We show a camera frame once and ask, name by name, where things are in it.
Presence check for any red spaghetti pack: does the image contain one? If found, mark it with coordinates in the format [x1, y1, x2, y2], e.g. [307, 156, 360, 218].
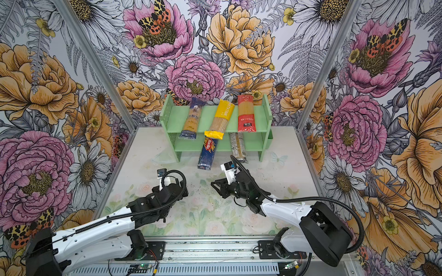
[238, 94, 256, 132]

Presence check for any yellow spaghetti pack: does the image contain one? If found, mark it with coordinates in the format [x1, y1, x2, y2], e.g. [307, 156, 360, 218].
[204, 100, 235, 140]

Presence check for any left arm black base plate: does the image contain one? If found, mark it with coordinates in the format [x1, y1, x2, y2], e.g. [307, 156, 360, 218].
[116, 241, 166, 261]

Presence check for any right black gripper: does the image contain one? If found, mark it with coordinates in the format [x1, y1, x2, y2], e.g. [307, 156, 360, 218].
[210, 178, 249, 200]

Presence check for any blue Don Reggio spaghetti pack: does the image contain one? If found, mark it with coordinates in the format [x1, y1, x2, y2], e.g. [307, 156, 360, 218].
[179, 97, 206, 140]

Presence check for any green circuit board right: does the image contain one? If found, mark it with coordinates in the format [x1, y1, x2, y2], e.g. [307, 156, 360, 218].
[284, 261, 300, 270]

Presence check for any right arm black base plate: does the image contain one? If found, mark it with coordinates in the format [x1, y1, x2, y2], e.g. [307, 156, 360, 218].
[254, 240, 308, 259]

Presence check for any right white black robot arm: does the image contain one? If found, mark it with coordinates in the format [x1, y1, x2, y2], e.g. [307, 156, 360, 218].
[211, 162, 354, 267]

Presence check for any green wooden two-tier shelf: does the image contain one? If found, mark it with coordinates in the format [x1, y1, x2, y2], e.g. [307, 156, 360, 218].
[160, 95, 273, 162]

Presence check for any green circuit board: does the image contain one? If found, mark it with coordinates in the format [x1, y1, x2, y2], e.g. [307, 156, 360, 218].
[284, 261, 300, 270]
[126, 263, 159, 276]

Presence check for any right black corrugated cable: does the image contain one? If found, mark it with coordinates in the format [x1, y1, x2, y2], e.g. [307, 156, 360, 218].
[230, 155, 366, 254]

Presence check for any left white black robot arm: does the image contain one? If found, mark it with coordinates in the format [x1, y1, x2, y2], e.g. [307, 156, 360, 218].
[24, 169, 188, 276]

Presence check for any left aluminium corner post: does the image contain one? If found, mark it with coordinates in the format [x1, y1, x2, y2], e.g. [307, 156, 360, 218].
[54, 1, 137, 133]

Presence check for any aluminium corner post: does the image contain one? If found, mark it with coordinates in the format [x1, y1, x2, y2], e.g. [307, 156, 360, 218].
[297, 0, 363, 132]
[54, 1, 137, 133]

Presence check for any blue Barilla spaghetti box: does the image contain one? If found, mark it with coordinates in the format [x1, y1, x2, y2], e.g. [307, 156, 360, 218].
[198, 137, 218, 170]

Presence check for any right aluminium corner post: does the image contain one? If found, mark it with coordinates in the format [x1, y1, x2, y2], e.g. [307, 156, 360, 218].
[297, 0, 363, 132]

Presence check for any aluminium front rail frame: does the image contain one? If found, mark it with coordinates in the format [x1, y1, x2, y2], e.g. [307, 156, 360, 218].
[69, 236, 364, 276]

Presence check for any green circuit board left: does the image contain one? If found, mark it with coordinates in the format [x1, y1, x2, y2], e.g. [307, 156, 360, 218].
[126, 263, 159, 276]

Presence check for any clear Ankara spaghetti pack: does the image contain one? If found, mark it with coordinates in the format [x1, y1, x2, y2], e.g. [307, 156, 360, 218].
[229, 133, 247, 163]

